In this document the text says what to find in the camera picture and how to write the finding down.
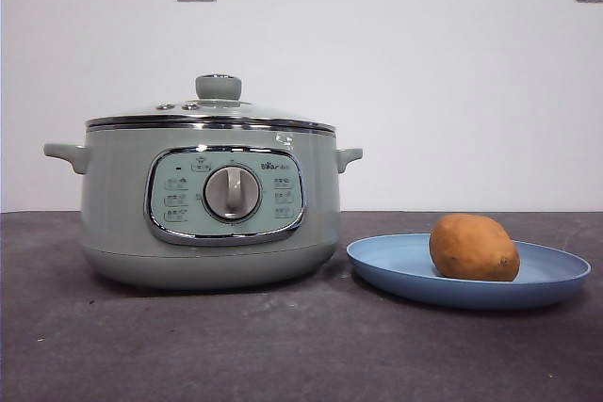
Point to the glass lid with green knob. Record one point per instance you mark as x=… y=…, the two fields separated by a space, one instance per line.
x=218 y=89

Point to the brown potato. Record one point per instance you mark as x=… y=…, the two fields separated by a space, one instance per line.
x=471 y=249

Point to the blue round plate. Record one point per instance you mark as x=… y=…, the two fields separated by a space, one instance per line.
x=396 y=275

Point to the pale green electric steamer pot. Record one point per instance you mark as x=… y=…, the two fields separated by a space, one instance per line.
x=118 y=195

